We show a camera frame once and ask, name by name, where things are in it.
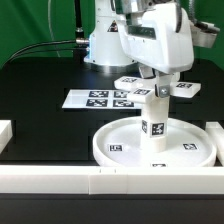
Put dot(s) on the white right fence block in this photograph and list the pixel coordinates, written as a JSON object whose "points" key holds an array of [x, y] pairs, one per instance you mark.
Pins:
{"points": [[216, 132]]}

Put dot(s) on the white round table top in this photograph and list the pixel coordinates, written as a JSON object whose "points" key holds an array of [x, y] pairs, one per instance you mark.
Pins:
{"points": [[117, 144]]}

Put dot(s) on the white marker plate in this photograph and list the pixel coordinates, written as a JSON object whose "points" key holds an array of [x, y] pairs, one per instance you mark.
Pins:
{"points": [[98, 99]]}

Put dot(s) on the white fence block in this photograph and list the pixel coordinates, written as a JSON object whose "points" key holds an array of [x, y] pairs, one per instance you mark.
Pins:
{"points": [[5, 133], [216, 132]]}

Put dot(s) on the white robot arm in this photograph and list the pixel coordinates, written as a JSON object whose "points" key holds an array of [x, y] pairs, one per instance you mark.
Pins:
{"points": [[105, 49]]}

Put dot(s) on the white cross-shaped table base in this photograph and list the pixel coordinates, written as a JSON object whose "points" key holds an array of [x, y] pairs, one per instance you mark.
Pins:
{"points": [[143, 91]]}

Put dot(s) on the black vertical pole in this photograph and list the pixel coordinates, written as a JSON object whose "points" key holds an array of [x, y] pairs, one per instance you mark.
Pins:
{"points": [[79, 33]]}

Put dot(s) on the white front fence bar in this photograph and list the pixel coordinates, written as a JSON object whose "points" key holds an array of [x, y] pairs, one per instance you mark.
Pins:
{"points": [[104, 180]]}

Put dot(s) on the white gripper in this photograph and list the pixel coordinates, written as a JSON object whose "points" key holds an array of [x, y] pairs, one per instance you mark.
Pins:
{"points": [[156, 35]]}

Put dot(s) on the white left fence block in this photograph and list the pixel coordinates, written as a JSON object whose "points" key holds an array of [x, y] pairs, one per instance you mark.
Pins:
{"points": [[5, 133]]}

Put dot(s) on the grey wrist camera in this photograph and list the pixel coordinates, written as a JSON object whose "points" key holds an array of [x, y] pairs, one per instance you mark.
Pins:
{"points": [[204, 34]]}

